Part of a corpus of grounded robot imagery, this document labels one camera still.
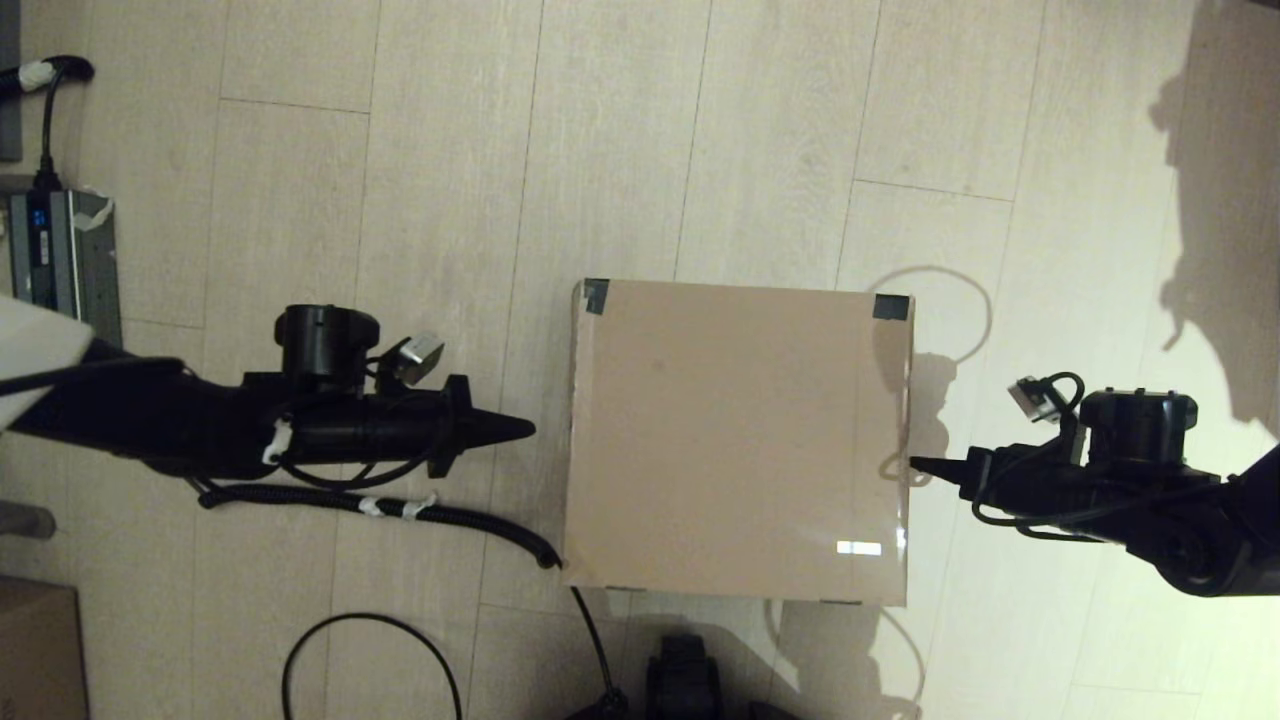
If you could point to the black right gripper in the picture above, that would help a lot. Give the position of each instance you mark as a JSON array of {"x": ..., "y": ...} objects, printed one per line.
[{"x": 1030, "y": 482}]

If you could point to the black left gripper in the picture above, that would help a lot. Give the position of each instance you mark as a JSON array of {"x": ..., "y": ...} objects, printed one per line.
[{"x": 400, "y": 428}]

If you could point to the brown cardboard shoe box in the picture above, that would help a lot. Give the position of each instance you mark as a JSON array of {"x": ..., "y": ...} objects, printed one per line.
[{"x": 740, "y": 440}]

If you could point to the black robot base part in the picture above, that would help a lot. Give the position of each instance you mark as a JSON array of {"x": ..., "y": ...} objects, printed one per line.
[{"x": 683, "y": 680}]

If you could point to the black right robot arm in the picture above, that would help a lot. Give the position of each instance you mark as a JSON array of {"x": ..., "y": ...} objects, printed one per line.
[{"x": 1180, "y": 540}]

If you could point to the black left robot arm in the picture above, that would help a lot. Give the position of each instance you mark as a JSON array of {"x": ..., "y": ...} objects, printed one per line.
[{"x": 150, "y": 420}]

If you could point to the grey power supply unit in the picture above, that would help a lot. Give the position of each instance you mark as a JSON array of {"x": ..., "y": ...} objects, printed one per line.
[{"x": 60, "y": 250}]

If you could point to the grey furniture foot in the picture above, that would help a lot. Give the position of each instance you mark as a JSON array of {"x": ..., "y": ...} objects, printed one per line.
[{"x": 25, "y": 522}]

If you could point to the brown cardboard carton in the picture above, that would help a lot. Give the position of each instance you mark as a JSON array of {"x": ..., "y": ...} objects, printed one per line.
[{"x": 35, "y": 660}]

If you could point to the dark grey panel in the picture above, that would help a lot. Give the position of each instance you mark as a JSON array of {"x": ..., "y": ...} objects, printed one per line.
[{"x": 10, "y": 30}]

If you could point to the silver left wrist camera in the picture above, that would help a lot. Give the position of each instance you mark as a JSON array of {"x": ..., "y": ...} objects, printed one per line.
[{"x": 415, "y": 358}]

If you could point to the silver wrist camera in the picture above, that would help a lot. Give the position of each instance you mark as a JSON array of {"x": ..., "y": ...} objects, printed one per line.
[
  {"x": 1030, "y": 398},
  {"x": 415, "y": 358}
]

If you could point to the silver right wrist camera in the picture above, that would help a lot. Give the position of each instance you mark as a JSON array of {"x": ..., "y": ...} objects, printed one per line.
[{"x": 1030, "y": 398}]

